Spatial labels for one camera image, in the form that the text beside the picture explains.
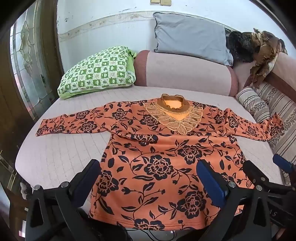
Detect pink bolster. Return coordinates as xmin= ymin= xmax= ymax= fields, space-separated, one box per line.
xmin=134 ymin=49 xmax=238 ymax=97
xmin=232 ymin=52 xmax=296 ymax=98

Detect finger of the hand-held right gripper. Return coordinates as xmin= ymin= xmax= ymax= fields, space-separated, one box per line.
xmin=272 ymin=153 xmax=296 ymax=174
xmin=242 ymin=159 xmax=269 ymax=186

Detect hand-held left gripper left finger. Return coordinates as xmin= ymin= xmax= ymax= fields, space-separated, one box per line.
xmin=25 ymin=159 xmax=102 ymax=241

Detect striped bolster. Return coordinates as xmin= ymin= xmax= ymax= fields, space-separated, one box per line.
xmin=235 ymin=87 xmax=271 ymax=123

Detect striped pillow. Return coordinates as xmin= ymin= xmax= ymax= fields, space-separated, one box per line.
xmin=252 ymin=81 xmax=296 ymax=186

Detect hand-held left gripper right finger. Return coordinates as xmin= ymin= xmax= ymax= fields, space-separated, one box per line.
xmin=176 ymin=160 xmax=272 ymax=241

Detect green checked pillow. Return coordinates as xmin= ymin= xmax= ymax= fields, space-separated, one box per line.
xmin=57 ymin=46 xmax=137 ymax=100

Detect gold metal frame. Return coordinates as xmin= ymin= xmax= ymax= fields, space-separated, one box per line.
xmin=0 ymin=149 xmax=18 ymax=193

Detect brown satin cloth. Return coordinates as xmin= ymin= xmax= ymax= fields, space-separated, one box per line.
xmin=248 ymin=28 xmax=288 ymax=88

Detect orange floral blouse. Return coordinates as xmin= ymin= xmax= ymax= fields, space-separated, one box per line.
xmin=35 ymin=93 xmax=285 ymax=232

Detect black furry cloth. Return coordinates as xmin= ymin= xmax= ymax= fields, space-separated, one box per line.
xmin=225 ymin=30 xmax=255 ymax=63

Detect wooden door with leaded glass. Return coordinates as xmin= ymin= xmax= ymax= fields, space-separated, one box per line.
xmin=0 ymin=0 xmax=65 ymax=186

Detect black cable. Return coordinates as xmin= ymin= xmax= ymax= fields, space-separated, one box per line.
xmin=117 ymin=222 xmax=177 ymax=241

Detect grey pillow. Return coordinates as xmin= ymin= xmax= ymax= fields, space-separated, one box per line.
xmin=153 ymin=12 xmax=234 ymax=67

